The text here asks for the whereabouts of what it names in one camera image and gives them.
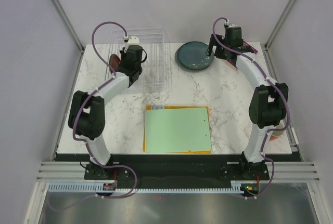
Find white cable duct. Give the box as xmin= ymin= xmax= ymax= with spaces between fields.
xmin=47 ymin=181 xmax=259 ymax=194

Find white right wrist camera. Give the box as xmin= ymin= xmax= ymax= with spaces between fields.
xmin=224 ymin=20 xmax=238 ymax=28

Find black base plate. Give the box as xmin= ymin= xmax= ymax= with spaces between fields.
xmin=54 ymin=152 xmax=304 ymax=190

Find orange plastic cup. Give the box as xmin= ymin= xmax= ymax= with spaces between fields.
xmin=269 ymin=130 xmax=284 ymax=141

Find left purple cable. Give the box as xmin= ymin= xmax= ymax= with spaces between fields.
xmin=48 ymin=21 xmax=138 ymax=211

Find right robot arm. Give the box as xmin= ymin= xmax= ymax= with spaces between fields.
xmin=206 ymin=24 xmax=288 ymax=179

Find dark teal flowered plate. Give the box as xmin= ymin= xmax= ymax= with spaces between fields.
xmin=175 ymin=41 xmax=214 ymax=72

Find right aluminium frame post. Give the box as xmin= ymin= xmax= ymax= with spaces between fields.
xmin=263 ymin=0 xmax=313 ymax=51

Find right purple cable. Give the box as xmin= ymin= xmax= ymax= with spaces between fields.
xmin=212 ymin=17 xmax=291 ymax=200

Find left aluminium frame post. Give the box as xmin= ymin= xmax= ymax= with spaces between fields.
xmin=36 ymin=0 xmax=86 ymax=55

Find aluminium front rail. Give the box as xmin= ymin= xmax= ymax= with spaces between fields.
xmin=37 ymin=159 xmax=319 ymax=182

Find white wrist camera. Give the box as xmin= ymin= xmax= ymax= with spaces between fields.
xmin=224 ymin=20 xmax=238 ymax=28
xmin=123 ymin=36 xmax=140 ymax=52

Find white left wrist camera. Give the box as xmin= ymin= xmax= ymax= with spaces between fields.
xmin=123 ymin=36 xmax=140 ymax=52

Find purple cable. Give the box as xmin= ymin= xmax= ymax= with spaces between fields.
xmin=212 ymin=17 xmax=291 ymax=200
xmin=48 ymin=21 xmax=138 ymax=211

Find small dark red plate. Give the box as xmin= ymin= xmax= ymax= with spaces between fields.
xmin=109 ymin=54 xmax=121 ymax=71

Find white wire dish rack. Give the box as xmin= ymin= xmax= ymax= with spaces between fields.
xmin=105 ymin=28 xmax=172 ymax=95

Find grey-green plate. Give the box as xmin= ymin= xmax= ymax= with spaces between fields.
xmin=175 ymin=50 xmax=214 ymax=72

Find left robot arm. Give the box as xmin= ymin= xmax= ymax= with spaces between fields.
xmin=68 ymin=44 xmax=146 ymax=179

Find purple book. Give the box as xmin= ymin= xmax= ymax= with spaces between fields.
xmin=227 ymin=41 xmax=258 ymax=70

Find aluminium frame post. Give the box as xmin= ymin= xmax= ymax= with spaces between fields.
xmin=36 ymin=0 xmax=86 ymax=55
xmin=263 ymin=0 xmax=313 ymax=51

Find light green cutting board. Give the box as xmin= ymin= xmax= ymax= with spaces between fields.
xmin=144 ymin=107 xmax=212 ymax=154

